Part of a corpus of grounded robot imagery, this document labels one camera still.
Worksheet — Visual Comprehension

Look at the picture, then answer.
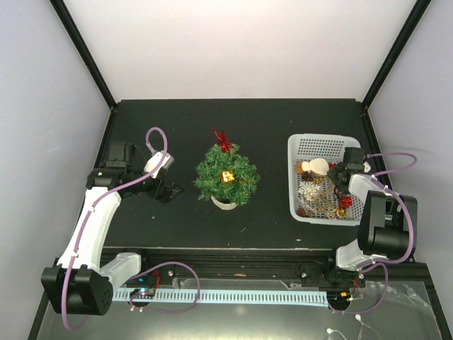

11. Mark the small green christmas tree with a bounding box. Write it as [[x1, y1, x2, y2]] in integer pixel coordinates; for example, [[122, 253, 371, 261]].
[[194, 144, 260, 206]]

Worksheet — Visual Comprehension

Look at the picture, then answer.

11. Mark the gold gift box ornament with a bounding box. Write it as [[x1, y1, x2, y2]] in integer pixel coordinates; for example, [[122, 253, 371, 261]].
[[222, 171, 235, 183]]

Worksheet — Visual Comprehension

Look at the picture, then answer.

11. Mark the red star ornament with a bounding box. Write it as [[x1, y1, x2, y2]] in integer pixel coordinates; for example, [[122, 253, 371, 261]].
[[212, 128, 235, 155]]

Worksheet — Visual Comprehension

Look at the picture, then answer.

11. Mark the burlap fabric ornament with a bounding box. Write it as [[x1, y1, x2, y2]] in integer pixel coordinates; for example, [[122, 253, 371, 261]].
[[326, 182, 336, 195]]

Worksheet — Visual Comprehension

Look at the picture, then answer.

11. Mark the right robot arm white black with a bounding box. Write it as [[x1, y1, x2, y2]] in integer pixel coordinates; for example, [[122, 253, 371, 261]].
[[321, 147, 418, 285]]

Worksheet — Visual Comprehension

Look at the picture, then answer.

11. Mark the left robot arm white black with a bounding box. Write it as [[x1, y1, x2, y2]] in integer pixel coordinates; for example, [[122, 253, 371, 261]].
[[41, 142, 183, 315]]

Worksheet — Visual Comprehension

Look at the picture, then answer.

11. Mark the gold merry christmas sign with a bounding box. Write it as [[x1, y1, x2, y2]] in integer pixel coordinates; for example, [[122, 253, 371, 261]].
[[309, 193, 338, 220]]

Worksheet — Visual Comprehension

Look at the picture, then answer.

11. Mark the cream felt snowman ornament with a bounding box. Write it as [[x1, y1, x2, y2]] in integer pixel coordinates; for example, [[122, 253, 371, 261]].
[[297, 158, 330, 176]]

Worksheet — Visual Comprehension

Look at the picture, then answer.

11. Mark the red ball ornament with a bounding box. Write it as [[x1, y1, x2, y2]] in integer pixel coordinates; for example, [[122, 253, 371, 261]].
[[338, 196, 352, 209]]

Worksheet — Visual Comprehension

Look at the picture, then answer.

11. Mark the dark pine cone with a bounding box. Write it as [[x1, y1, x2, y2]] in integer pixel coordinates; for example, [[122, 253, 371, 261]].
[[301, 171, 314, 182]]

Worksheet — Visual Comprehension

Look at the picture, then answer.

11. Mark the white snowflake ornament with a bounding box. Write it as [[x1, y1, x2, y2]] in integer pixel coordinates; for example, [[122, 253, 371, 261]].
[[298, 181, 321, 200]]

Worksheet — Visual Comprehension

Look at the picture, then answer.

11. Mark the gold bell ornament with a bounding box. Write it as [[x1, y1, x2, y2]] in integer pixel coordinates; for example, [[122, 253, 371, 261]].
[[336, 208, 347, 219]]

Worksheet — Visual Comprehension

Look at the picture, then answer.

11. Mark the white plastic basket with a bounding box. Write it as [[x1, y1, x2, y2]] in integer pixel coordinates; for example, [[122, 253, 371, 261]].
[[287, 134, 363, 227]]

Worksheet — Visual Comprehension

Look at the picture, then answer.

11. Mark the brown pine cone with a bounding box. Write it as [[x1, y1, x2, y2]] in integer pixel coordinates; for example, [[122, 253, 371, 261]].
[[296, 208, 311, 218]]

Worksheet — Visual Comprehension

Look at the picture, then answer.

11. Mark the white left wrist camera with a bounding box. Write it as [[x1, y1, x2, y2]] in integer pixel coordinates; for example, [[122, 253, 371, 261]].
[[144, 152, 174, 179]]

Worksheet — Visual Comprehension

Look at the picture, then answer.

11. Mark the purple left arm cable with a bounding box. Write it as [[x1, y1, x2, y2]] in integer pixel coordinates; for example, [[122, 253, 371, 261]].
[[61, 127, 168, 332]]

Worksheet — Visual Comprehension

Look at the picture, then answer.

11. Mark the white slotted cable duct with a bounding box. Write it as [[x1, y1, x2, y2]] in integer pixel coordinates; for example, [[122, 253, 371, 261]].
[[113, 288, 328, 307]]

